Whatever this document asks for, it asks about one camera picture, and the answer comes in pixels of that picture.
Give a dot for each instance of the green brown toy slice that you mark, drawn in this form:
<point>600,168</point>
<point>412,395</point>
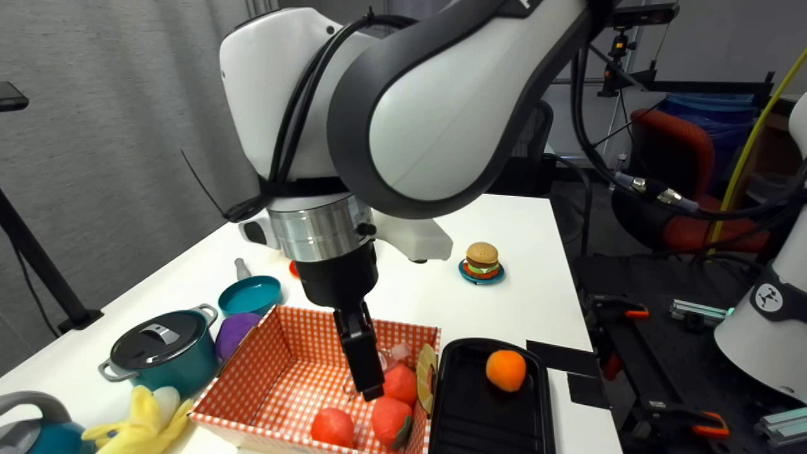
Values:
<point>427,379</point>

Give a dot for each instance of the black pot lid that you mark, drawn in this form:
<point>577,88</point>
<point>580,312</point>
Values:
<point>152,349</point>

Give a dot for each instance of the small teal plate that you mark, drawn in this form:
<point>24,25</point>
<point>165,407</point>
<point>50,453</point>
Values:
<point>481,282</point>

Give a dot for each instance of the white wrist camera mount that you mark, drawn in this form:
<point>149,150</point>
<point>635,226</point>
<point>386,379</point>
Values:
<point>417,240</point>

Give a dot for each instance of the red office chair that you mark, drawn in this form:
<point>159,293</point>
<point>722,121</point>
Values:
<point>672,153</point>

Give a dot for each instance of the black plastic tray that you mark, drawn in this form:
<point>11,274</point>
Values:
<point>470,413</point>

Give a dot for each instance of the purple toy eggplant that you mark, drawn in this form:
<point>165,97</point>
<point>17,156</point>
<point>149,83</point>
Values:
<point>234,331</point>

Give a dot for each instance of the black camera tripod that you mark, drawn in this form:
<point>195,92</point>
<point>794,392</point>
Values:
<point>619,47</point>

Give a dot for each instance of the black camera stand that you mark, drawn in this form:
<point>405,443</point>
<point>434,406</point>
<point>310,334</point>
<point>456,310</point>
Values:
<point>38,254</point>

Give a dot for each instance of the toy burger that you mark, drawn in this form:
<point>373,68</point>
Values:
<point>481,255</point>

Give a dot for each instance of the black orange clamp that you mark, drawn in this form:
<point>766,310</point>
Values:
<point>710,430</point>
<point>635,314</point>

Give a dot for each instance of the red toy plate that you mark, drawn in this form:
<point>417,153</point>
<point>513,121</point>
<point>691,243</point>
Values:
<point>292,271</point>

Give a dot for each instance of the bright orange toy orange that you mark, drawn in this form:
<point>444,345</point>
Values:
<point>504,372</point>

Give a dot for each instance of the teal toy frying pan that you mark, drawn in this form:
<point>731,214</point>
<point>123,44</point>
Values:
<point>249,296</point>

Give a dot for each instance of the yellow bananas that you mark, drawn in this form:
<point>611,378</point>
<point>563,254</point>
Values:
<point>141,430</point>

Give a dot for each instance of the pink white toy packet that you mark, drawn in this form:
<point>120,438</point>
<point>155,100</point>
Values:
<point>397,353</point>

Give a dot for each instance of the red-orange toy fruit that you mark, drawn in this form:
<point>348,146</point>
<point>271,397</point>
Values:
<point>334,427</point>
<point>402,384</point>
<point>388,417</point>

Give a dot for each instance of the teal toy pot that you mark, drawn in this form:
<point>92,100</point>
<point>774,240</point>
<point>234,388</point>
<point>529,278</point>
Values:
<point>190,378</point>

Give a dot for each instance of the blue bin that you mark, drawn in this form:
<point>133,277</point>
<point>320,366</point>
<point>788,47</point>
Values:
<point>722,128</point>

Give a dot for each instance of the black metal rail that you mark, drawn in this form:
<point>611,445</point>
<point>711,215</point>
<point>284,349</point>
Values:
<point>722,83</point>

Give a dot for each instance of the teal metal bracket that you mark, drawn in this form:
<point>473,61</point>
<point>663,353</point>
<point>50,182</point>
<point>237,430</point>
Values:
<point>782,422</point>
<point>701,312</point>

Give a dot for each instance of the orange checkered basket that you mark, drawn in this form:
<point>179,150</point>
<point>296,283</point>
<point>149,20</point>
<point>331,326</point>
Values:
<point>278,370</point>

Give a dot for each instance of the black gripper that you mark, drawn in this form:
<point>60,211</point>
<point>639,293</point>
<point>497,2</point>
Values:
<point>336,282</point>

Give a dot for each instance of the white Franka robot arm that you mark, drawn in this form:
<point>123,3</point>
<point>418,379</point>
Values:
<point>437,128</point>

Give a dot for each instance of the grey curtain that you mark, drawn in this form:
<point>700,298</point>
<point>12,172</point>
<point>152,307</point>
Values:
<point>108,128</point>

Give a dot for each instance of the pale round toy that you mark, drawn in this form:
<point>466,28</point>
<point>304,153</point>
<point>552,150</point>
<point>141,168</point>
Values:
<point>166,399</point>

